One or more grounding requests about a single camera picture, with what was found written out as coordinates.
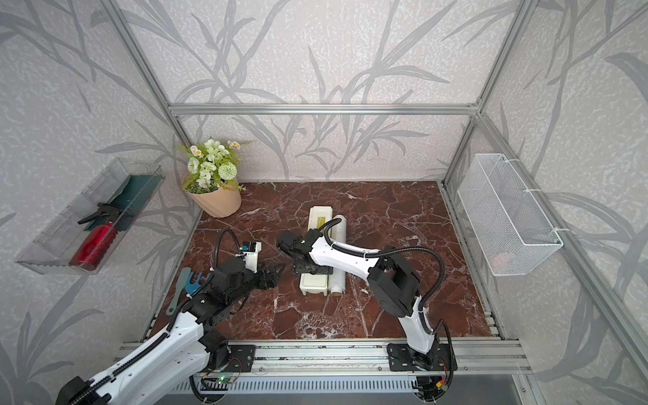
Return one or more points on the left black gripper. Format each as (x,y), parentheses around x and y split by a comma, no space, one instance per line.
(272,281)

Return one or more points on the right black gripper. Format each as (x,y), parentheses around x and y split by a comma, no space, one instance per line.
(298,270)

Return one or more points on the cream dispenser base tray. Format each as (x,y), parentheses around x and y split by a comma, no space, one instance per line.
(316,283)

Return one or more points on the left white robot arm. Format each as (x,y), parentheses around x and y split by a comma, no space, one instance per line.
(187,345)

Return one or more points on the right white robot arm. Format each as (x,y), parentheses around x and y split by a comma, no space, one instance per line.
(392,280)

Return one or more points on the blue hand rake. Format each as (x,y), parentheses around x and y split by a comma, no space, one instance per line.
(193,283)

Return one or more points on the teal garden trowel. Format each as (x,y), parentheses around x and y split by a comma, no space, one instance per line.
(180,284)

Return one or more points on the terracotta flower pot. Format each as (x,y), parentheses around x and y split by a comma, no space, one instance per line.
(218,199)

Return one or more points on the white green artificial flowers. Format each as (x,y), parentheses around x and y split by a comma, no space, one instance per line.
(212,166)

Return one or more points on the dark green folded cloth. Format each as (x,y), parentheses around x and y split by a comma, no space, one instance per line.
(131,198)

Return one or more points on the red spray bottle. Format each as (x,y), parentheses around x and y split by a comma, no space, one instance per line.
(100,237)

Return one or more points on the pink item in basket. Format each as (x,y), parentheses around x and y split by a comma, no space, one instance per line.
(502,260)

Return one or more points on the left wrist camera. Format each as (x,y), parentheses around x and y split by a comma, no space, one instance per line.
(249,252)

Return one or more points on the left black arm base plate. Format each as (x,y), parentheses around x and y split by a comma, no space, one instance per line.
(237,358)

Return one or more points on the aluminium front rail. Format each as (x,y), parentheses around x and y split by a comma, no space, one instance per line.
(368,357)

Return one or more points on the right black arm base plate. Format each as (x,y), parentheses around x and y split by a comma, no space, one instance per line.
(402,358)

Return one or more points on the clear plastic wall shelf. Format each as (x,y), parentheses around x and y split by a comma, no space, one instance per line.
(83,236)

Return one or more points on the white wire mesh basket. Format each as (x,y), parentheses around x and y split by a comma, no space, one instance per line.
(506,216)

